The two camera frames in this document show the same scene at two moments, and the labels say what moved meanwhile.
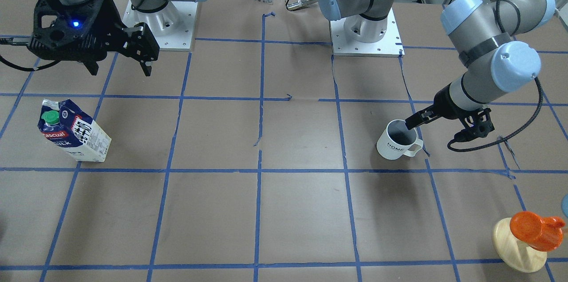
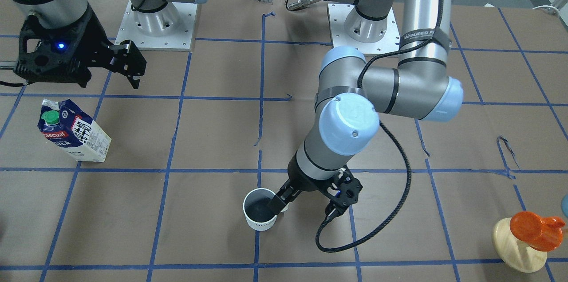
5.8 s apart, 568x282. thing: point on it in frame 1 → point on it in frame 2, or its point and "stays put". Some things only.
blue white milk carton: x=66 y=127 stays put
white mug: x=397 y=141 → x=258 y=215
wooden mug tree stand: x=517 y=254 stays put
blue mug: x=564 y=205 stays put
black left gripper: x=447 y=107 → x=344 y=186
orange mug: x=542 y=234 stays put
